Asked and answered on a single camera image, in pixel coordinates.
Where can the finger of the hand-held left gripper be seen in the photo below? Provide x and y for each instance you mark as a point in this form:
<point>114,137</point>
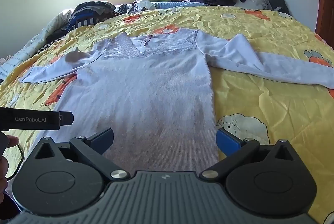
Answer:
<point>66,118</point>

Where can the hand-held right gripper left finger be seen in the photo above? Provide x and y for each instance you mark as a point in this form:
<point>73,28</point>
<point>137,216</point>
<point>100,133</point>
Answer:
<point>103,136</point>

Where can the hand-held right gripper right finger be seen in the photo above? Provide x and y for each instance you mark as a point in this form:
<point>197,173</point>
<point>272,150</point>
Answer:
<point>226,141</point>

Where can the lavender knit sweater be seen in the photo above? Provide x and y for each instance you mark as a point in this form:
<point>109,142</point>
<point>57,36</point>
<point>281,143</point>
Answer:
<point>146,88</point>

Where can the pile of dark folded clothes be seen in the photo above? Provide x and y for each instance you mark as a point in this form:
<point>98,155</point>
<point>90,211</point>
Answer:
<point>90,14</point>

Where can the person's left hand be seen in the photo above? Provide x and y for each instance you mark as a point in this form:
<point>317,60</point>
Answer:
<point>12,141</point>

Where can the yellow carrot print blanket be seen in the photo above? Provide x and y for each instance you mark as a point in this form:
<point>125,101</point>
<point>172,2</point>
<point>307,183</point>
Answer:
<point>274,104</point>

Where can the white printed quilt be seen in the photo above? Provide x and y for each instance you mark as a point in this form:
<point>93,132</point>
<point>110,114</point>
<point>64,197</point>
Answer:
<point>34,38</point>

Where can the white crumpled plastic bag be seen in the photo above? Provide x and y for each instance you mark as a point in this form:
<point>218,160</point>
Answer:
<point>142,6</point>

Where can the clear plastic bag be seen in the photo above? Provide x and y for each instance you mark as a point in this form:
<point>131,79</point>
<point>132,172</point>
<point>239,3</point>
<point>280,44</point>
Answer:
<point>254,2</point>

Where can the blue knitted blanket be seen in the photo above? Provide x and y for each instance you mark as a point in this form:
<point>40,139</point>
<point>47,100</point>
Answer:
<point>180,3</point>

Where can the black bag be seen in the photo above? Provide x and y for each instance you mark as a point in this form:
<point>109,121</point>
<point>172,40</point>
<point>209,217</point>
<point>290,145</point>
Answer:
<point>276,1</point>

